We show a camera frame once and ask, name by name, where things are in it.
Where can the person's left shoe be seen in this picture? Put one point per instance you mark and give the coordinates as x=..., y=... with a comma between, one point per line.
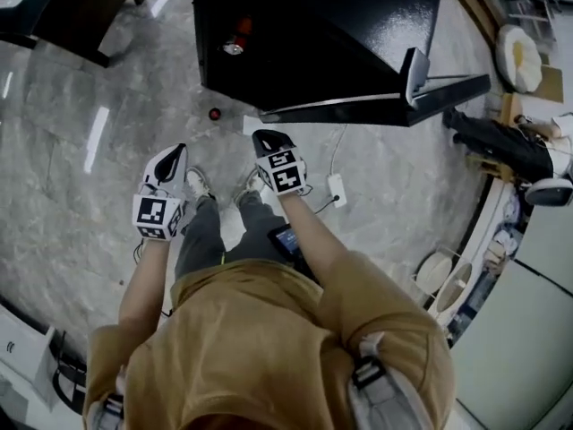
x=199, y=186

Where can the dark trousers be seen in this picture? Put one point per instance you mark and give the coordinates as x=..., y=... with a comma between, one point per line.
x=201, y=231

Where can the person's left forearm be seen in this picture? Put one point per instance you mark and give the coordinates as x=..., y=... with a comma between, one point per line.
x=143, y=276

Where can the person's shoe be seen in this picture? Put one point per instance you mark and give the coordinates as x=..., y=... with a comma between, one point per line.
x=248, y=186
x=199, y=186

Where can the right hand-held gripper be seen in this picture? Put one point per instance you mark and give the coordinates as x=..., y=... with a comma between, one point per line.
x=284, y=173

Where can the white power strip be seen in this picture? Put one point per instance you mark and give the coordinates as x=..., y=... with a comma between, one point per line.
x=336, y=190

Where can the wooden sink cabinet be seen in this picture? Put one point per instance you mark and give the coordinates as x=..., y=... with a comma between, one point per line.
x=76, y=11

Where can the white box appliance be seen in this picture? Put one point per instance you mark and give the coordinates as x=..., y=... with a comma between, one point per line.
x=22, y=352

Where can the person's right forearm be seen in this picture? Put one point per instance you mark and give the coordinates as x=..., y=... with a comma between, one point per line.
x=309, y=226

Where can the round beige disc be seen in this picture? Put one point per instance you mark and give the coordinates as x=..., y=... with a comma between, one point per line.
x=456, y=287
x=434, y=269

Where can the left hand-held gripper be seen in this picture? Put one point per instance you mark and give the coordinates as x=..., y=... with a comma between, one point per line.
x=154, y=215

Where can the person's right shoe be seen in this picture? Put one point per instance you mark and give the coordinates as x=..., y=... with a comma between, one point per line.
x=248, y=186

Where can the black device with blue screen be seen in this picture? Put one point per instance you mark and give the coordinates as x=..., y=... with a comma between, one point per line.
x=288, y=242

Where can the small red ball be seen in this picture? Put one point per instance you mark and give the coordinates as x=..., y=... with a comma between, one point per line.
x=215, y=114

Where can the tan shirt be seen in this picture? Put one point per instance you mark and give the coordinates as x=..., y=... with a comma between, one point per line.
x=246, y=329

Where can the round white and yellow cushion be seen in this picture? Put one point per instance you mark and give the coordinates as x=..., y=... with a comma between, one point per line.
x=519, y=58

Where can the bottle with red label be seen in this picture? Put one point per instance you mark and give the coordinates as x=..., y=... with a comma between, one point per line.
x=237, y=38

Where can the flat cardboard sheet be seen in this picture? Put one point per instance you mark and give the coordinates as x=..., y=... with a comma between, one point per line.
x=553, y=83

